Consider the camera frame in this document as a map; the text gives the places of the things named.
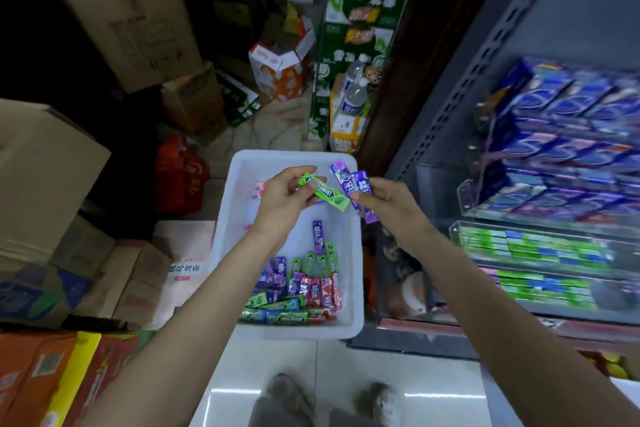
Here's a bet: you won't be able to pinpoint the small brown cardboard box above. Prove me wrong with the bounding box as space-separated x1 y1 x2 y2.
160 61 229 145

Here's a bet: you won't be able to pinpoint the dark purple chewing gum pack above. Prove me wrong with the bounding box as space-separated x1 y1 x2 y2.
352 170 380 225

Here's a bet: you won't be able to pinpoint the grey metal shelf unit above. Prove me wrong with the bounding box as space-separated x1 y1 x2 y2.
384 0 640 360

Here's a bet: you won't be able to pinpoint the cardboard box with blue print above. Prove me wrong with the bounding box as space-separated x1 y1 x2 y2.
0 266 94 330

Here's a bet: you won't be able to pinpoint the person's right hand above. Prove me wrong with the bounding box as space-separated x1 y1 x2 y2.
349 176 435 245

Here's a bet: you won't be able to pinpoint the person's left shoe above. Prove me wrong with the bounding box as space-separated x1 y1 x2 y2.
259 374 315 420

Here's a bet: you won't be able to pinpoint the person's left forearm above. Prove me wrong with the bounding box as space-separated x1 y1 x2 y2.
80 222 288 427

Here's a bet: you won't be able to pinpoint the row of green gum packets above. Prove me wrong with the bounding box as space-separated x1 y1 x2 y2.
479 267 607 313
457 226 615 271

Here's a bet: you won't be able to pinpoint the snack bags under shelf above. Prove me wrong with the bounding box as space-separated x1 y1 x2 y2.
374 226 437 321

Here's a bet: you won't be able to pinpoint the rows of blue gum boxes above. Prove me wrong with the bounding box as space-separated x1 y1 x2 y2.
474 57 640 228

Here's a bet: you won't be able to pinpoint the yellow and white carton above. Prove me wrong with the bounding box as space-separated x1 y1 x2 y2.
328 86 372 153

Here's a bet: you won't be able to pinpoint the clear acrylic display rack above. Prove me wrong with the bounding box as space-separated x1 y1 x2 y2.
414 161 640 327

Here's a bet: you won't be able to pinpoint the brown carton with red print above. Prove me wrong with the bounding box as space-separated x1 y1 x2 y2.
74 240 174 328

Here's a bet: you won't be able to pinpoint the red plastic bag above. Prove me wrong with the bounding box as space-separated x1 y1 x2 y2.
153 133 212 215

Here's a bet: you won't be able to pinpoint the yellow packets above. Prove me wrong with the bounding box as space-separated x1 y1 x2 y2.
581 352 632 381

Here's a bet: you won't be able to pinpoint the orange and white carton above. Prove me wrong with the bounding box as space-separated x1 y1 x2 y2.
248 16 317 102

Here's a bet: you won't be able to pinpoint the person's right forearm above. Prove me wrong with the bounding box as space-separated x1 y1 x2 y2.
407 224 640 427

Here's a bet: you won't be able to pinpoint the tall brown cardboard box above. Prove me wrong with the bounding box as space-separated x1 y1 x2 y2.
29 0 205 94

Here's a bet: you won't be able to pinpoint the white plastic bin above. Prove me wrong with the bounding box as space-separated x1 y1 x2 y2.
209 149 365 341

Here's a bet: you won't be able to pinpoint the dark wooden door frame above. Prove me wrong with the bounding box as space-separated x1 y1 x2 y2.
354 0 519 178

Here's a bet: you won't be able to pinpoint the tall green printed carton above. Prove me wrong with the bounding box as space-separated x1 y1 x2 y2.
308 0 414 143

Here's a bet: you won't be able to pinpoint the person's left hand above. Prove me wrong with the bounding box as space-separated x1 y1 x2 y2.
251 165 327 244

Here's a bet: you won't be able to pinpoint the pile of mixed gum sticks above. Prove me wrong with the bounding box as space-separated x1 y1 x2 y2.
238 242 344 327

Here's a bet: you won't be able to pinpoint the dark green flat box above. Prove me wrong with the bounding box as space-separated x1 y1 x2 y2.
215 69 262 128

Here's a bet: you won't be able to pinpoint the white carton with red print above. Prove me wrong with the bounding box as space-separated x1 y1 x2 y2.
149 220 217 328

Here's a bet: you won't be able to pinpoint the green chewing gum pack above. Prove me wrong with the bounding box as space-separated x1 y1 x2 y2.
298 173 351 212

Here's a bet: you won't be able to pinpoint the person's shoe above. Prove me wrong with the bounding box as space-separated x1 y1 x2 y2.
259 374 315 420
355 381 397 423

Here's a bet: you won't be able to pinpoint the large plain cardboard box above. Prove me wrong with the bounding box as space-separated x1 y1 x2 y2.
0 98 112 273

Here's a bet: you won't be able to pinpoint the light purple chewing gum pack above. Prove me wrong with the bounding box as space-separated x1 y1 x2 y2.
329 161 362 210

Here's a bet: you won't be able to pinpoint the person's right shoe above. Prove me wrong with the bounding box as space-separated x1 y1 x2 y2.
355 381 397 423

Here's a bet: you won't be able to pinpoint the clear water bottle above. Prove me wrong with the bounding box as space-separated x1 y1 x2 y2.
344 60 367 88
342 83 371 118

